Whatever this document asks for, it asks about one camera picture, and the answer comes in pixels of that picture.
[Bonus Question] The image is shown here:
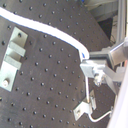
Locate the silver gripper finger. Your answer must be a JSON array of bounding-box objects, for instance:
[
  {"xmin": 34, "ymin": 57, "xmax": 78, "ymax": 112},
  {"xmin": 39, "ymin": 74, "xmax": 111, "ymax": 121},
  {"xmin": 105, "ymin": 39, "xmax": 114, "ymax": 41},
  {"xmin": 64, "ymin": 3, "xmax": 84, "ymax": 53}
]
[{"xmin": 80, "ymin": 37, "xmax": 128, "ymax": 94}]

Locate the white cable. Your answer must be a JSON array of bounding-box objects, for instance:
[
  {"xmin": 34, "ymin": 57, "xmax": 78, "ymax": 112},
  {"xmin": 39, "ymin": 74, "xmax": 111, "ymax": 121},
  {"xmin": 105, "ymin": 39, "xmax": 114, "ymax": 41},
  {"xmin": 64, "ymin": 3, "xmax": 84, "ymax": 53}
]
[{"xmin": 0, "ymin": 7, "xmax": 90, "ymax": 60}]

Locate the thin white wire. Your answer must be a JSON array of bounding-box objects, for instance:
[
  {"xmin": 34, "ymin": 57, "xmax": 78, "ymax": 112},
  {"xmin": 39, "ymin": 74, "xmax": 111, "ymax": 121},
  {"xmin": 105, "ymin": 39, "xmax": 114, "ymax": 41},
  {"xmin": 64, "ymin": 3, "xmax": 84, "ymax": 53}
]
[{"xmin": 85, "ymin": 76, "xmax": 113, "ymax": 123}]

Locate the small metal clip bracket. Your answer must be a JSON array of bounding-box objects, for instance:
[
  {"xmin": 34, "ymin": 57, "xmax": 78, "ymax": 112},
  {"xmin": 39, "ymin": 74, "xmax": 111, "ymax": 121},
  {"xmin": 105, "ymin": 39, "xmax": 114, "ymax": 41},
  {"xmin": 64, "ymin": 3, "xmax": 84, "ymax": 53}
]
[{"xmin": 73, "ymin": 91, "xmax": 96, "ymax": 120}]

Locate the aluminium frame post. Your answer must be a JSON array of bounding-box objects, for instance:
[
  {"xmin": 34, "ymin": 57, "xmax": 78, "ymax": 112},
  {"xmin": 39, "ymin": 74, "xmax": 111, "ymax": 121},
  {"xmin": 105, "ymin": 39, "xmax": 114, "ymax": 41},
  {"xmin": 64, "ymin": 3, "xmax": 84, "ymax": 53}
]
[{"xmin": 116, "ymin": 0, "xmax": 127, "ymax": 43}]

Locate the metal cable clip bracket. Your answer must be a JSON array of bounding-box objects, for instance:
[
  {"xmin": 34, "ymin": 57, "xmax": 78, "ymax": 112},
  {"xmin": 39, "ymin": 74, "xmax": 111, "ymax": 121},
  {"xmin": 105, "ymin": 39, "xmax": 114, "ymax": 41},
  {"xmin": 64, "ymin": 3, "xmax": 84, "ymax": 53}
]
[{"xmin": 0, "ymin": 27, "xmax": 28, "ymax": 91}]

